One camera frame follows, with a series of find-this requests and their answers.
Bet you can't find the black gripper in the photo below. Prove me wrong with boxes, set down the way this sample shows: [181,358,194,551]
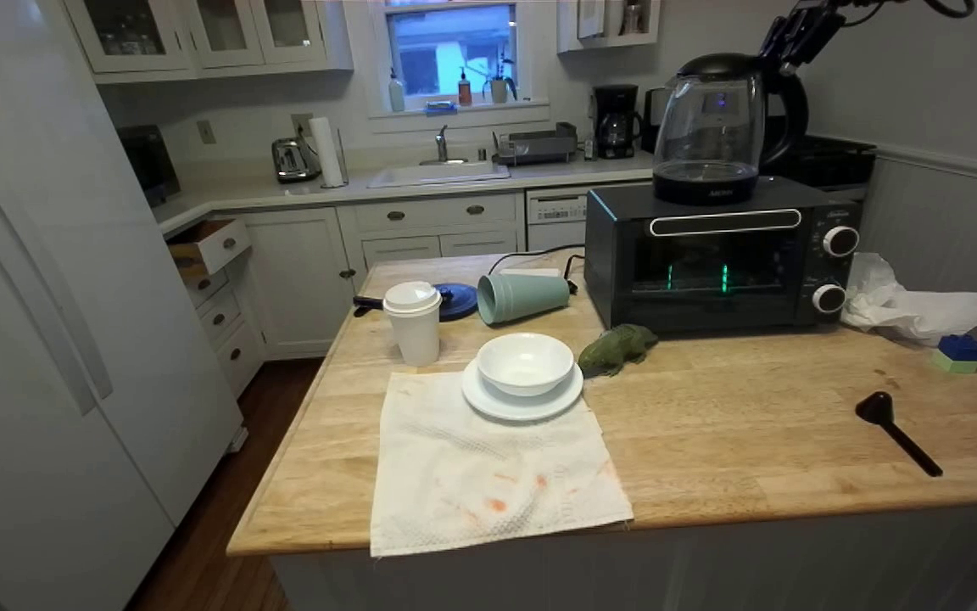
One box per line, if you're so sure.
[758,0,893,68]

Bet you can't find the glass kettle with black handle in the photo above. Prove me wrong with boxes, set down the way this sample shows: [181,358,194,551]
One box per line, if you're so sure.
[652,48,816,190]

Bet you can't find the black box behind oven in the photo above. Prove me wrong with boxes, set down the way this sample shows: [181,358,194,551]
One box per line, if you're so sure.
[781,131,880,190]

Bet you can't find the black kettle power base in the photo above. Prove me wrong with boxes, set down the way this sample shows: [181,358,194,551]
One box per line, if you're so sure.
[656,171,765,210]

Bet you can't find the black toaster oven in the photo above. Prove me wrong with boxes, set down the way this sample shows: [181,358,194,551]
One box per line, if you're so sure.
[583,172,868,339]

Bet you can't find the black coffee maker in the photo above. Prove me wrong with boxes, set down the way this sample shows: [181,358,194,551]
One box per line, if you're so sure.
[589,80,645,163]

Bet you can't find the silver toaster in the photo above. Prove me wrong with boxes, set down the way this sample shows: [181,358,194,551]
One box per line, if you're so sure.
[492,120,583,171]
[269,131,326,186]

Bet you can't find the crumpled white paper towel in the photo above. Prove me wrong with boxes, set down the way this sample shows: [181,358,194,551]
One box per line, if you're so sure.
[842,248,977,345]

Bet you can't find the white dishwasher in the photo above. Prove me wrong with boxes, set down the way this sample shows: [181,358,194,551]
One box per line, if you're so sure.
[523,182,594,255]

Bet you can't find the kitchen window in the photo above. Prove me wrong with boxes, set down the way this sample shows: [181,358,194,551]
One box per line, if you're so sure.
[380,0,527,116]

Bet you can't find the blue and green sponge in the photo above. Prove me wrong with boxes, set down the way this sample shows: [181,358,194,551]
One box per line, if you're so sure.
[931,330,977,375]

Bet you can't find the green plush toy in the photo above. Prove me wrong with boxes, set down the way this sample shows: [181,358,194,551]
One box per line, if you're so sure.
[575,318,661,380]

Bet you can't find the teal cup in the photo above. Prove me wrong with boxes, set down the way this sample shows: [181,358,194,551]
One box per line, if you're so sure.
[475,263,575,330]

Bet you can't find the black spatula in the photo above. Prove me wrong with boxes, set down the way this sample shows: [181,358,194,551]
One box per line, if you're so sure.
[852,388,947,477]

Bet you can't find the white kitchen sink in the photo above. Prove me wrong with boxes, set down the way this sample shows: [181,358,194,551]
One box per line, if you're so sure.
[367,160,511,190]

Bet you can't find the white bowl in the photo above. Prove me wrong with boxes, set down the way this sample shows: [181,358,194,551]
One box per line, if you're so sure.
[475,330,577,399]

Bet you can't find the white plate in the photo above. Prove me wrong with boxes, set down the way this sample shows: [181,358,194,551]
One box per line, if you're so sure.
[458,358,586,429]

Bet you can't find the white cup with lid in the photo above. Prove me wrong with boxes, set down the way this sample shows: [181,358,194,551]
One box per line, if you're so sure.
[380,277,448,367]

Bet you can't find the white paper towel roll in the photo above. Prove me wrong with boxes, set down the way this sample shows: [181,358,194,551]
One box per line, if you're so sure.
[305,113,351,190]

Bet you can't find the white kitchen island cabinet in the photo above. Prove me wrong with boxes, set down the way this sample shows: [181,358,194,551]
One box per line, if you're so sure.
[269,501,977,611]

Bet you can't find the stained white cloth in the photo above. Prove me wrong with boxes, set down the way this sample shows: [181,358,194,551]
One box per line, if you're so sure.
[367,370,638,559]

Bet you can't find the white base cabinets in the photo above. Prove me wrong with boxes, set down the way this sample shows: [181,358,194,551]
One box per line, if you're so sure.
[171,182,594,399]

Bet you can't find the open white drawer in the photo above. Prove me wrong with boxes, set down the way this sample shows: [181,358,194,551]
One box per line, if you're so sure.
[167,212,255,283]

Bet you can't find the black countertop appliance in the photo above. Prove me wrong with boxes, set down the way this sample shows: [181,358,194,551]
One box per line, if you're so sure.
[118,123,182,208]

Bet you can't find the white refrigerator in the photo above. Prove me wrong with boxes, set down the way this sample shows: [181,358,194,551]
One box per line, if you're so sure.
[0,0,246,611]

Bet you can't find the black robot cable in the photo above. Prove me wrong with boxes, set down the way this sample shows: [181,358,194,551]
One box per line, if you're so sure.
[848,0,977,23]

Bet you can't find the white open wall shelf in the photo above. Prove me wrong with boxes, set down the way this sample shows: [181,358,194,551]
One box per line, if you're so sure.
[552,0,665,54]

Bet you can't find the black oven power cable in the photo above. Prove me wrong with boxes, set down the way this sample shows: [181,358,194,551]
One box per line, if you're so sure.
[485,245,589,298]

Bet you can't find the white glass-door wall cabinets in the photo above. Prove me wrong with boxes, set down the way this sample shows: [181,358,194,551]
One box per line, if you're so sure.
[61,0,357,83]

